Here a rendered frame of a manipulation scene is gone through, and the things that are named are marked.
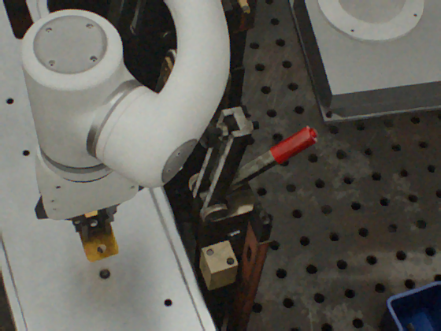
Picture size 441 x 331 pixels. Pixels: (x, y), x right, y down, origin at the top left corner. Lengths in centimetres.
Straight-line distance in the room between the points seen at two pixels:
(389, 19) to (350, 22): 7
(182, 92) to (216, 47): 5
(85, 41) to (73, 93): 5
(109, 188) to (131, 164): 17
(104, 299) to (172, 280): 8
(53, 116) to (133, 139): 7
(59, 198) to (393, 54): 82
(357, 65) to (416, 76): 10
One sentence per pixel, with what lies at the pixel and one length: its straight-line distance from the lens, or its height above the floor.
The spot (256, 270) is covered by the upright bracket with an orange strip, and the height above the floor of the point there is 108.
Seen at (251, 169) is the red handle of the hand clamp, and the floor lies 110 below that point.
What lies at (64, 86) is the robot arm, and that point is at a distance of 72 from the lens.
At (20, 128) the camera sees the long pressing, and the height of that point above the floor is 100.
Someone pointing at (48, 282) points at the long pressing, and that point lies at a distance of 109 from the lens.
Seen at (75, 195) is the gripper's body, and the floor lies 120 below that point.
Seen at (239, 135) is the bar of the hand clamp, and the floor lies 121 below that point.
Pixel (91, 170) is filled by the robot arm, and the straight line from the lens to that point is 83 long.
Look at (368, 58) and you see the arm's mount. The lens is 155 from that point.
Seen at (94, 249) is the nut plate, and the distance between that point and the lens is 102.
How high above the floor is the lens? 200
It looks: 60 degrees down
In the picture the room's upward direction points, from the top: 7 degrees clockwise
